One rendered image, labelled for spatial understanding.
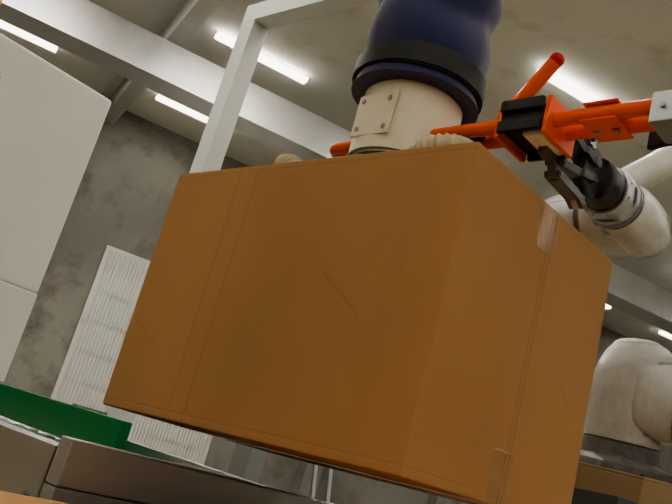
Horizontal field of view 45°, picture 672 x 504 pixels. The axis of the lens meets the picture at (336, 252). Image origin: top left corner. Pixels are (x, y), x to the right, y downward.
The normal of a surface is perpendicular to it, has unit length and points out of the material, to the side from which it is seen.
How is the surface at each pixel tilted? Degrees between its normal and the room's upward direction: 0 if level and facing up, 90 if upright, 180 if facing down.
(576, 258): 89
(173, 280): 90
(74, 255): 90
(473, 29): 76
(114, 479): 90
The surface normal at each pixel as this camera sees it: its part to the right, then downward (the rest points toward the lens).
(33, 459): -0.63, -0.37
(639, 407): -0.43, -0.21
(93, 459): 0.73, 0.02
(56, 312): 0.46, -0.11
